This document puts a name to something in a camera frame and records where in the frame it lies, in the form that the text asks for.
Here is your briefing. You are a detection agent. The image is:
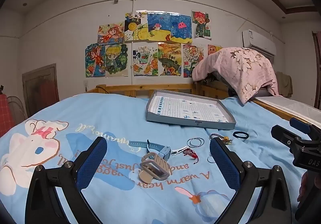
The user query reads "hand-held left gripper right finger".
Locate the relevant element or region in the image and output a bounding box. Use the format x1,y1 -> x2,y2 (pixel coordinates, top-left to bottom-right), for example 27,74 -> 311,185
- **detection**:
209,137 -> 293,224

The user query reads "blue cartoon printed bed sheet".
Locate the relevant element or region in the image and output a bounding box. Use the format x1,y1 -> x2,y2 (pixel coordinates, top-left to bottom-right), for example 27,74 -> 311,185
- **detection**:
0,93 -> 311,224

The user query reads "dark curtain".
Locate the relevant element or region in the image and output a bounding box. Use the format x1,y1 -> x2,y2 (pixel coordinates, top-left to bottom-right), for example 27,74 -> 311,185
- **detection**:
312,30 -> 321,109

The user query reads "white mattress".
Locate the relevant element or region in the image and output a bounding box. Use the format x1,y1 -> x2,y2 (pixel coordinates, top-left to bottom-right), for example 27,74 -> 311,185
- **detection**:
252,96 -> 321,126

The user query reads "yellow bead hair tie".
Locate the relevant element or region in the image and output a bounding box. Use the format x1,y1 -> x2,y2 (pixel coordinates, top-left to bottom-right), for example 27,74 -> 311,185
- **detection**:
209,133 -> 233,144

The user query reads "red checked cloth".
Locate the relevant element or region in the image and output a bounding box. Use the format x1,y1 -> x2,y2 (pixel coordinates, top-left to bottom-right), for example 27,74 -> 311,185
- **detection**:
0,93 -> 15,137

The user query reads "red charm bracelet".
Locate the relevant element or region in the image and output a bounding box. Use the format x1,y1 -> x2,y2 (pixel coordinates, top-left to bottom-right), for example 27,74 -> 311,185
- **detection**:
183,148 -> 200,164

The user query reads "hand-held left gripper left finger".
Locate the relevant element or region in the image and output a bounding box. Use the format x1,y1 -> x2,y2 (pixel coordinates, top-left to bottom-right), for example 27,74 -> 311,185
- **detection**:
25,136 -> 108,224

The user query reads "silver hair clip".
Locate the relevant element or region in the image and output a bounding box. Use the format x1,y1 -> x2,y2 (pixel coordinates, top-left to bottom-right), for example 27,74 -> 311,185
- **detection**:
172,146 -> 188,156

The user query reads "group of colourful wall drawings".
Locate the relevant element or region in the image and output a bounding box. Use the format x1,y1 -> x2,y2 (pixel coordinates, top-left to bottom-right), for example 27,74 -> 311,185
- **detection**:
85,9 -> 222,79

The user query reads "pink floral blanket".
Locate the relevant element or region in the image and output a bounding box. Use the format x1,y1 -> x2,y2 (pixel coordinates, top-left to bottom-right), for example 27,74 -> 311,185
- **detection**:
192,47 -> 279,105

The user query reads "brown wooden door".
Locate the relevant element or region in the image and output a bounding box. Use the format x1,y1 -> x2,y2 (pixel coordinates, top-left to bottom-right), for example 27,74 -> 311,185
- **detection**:
22,64 -> 60,116

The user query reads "person's right hand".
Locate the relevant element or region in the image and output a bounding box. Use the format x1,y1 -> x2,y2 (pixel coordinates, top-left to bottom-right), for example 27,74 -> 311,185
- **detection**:
297,171 -> 311,205

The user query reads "grey shallow tray box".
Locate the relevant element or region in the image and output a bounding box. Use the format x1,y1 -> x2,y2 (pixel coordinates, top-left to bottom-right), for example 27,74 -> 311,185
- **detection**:
146,90 -> 237,131

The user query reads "green hanging garment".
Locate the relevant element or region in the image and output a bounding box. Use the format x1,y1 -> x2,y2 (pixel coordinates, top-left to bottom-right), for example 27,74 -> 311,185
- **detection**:
276,72 -> 293,97

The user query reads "standing fan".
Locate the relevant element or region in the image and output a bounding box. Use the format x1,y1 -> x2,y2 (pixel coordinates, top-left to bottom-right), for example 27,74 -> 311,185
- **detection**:
6,96 -> 28,121

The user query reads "wooden bed rail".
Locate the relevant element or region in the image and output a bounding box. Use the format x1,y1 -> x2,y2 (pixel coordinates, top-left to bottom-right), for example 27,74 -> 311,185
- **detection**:
86,84 -> 230,101

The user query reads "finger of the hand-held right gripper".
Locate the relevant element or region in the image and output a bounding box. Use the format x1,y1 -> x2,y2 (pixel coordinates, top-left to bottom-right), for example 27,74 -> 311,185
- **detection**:
271,125 -> 301,150
290,117 -> 321,136

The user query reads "beige hair claw clip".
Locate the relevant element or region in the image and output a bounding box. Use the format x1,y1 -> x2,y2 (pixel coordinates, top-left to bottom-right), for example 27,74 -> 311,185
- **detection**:
139,152 -> 170,184

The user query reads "white air conditioner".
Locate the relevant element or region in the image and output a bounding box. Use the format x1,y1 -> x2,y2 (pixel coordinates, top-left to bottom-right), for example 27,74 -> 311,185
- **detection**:
241,29 -> 277,56

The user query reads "blue wrist watch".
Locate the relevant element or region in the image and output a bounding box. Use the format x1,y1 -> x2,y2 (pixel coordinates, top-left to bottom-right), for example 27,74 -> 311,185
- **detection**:
128,140 -> 172,163

